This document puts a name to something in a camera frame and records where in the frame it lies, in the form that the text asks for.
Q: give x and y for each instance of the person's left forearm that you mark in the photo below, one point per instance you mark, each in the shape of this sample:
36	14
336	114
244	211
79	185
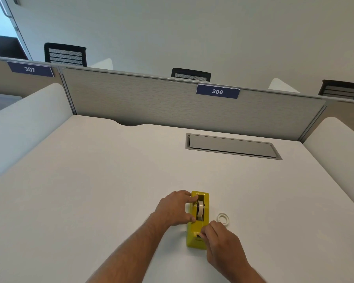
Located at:
129	253

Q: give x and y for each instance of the person's left hand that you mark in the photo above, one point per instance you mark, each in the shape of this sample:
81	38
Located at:
171	209

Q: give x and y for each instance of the person's right hand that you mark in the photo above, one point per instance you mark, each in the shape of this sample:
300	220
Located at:
224	250

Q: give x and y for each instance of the person's right fingers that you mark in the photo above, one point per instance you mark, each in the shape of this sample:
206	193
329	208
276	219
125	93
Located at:
210	230

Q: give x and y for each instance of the white empty tape core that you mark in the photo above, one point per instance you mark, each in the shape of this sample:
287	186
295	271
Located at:
224	218

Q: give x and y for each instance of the black mesh office chair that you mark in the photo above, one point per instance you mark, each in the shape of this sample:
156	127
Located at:
65	54
191	74
340	89

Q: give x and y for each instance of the grey fabric partition panel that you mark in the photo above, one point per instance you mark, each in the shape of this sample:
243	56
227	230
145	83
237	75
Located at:
153	103

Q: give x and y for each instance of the person's left thumb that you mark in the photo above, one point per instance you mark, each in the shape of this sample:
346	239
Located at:
187	218

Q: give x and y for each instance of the yellow tape dispenser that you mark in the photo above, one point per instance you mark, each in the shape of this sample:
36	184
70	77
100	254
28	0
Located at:
194	232

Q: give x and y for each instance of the glass door with metal frame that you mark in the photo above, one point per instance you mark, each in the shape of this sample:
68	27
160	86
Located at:
13	23

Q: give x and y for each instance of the blue desk number sign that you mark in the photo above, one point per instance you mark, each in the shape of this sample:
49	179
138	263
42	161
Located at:
217	91
30	69

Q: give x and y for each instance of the person's right forearm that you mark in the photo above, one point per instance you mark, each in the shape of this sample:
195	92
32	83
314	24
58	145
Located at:
247	275

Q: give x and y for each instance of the clear tape roll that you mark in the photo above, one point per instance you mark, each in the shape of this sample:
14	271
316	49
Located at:
200	209

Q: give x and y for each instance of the beige partition panel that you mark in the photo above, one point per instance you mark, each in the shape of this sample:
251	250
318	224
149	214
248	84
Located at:
346	114
0	82

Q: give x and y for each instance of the white rounded side divider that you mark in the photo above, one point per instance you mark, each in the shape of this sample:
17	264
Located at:
281	86
339	162
23	126
103	64

